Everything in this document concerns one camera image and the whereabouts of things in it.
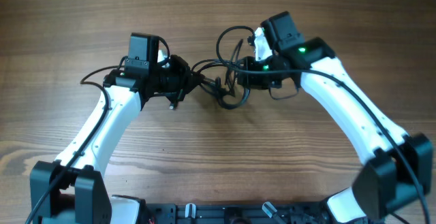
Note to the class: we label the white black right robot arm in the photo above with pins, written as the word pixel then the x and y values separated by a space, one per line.
pixel 396 167

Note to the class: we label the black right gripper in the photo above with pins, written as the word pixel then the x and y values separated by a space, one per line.
pixel 256 83

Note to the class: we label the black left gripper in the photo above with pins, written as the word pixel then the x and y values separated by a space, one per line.
pixel 187 81

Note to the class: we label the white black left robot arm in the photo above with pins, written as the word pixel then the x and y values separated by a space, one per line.
pixel 71 189

